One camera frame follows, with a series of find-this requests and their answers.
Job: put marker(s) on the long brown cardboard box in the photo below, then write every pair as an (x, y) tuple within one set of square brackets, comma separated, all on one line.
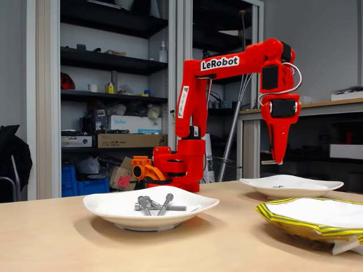
[(136, 140)]

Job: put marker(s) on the white Weller box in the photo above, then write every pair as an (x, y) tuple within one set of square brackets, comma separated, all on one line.
[(136, 123)]

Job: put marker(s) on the white square ceramic plate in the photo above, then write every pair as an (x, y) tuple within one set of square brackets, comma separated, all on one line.
[(119, 195), (272, 181)]

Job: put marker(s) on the small white box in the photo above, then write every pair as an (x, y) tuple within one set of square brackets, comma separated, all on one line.
[(306, 99)]

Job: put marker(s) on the small yellow box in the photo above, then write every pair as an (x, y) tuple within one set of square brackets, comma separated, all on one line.
[(109, 89)]

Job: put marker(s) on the tall blue plastic crate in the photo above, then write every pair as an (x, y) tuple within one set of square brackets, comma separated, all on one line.
[(68, 175)]

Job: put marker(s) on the white plastic bottle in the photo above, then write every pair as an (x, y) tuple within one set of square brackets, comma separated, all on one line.
[(163, 54)]

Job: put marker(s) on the brown cardboard tube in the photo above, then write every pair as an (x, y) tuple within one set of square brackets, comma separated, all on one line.
[(114, 82)]

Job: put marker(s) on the black flexible tripod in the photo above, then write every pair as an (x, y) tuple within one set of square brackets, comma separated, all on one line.
[(206, 54)]

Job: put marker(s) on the yellow black striped paper tray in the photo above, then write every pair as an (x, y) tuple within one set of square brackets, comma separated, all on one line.
[(283, 221)]

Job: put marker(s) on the grey workbench wooden top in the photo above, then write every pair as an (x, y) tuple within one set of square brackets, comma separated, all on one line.
[(334, 103)]

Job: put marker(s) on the low blue plastic crate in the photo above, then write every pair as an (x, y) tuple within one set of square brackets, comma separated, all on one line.
[(93, 187)]

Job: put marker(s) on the white cup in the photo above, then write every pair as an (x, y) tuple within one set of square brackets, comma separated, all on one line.
[(93, 88)]

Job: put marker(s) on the red black helmet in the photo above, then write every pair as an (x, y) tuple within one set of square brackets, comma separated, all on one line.
[(66, 82)]

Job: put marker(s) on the black jacket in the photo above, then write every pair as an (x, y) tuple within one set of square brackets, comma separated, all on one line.
[(14, 153)]

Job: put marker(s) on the long white flat box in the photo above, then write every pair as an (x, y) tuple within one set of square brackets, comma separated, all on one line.
[(348, 96)]

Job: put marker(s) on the cardboard box pink sticker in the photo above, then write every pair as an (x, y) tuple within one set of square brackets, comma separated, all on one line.
[(116, 175)]

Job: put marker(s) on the grey coat stand wooden knobs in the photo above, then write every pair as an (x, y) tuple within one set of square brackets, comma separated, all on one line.
[(231, 139)]

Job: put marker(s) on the orange printed clamp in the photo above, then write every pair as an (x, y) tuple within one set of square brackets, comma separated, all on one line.
[(140, 161)]

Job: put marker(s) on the white printed flat box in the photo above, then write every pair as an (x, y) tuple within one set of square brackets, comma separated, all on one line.
[(73, 141)]

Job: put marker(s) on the white printed paper sheet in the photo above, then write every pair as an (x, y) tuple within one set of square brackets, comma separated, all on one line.
[(210, 158)]

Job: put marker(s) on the grey metal chair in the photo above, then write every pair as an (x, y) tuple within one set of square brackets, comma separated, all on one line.
[(5, 178)]

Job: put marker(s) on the red printed robot arm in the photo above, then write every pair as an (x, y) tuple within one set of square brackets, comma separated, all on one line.
[(193, 158)]

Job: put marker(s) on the grey metal shelf cabinet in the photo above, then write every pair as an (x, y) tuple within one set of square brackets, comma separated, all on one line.
[(260, 28), (45, 85)]

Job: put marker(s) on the white storage box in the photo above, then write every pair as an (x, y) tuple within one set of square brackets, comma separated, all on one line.
[(346, 151)]

